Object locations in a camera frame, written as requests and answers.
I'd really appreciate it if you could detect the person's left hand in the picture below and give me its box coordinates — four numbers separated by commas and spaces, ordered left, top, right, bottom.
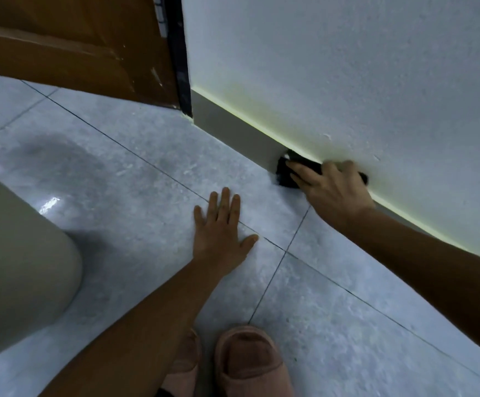
193, 187, 259, 278

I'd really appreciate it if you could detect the person's right hand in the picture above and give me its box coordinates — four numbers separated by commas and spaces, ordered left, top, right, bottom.
286, 160, 376, 229

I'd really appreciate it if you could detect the black cleaning cloth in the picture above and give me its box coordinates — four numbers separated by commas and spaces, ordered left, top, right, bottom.
276, 149, 369, 189

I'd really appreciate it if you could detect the grey baseboard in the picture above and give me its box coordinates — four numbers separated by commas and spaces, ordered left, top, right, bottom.
190, 88, 480, 267

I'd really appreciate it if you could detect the person's left forearm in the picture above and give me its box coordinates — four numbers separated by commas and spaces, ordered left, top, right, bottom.
39, 256, 224, 397

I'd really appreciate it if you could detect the person's right forearm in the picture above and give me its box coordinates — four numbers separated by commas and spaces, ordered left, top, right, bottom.
347, 206, 480, 364

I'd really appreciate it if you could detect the pink slipper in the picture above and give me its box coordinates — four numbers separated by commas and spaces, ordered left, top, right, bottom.
214, 325, 295, 397
161, 328, 203, 397

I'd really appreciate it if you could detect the light green plastic bucket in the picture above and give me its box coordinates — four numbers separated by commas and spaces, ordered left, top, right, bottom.
0, 165, 83, 367

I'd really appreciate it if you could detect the silver door hinge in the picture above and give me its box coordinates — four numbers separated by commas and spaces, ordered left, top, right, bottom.
152, 0, 168, 37

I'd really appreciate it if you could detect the brown wooden door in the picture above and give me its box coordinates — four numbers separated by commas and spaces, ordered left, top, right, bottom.
0, 0, 182, 110

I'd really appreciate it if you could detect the black door frame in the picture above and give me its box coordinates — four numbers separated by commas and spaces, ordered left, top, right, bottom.
163, 0, 193, 119

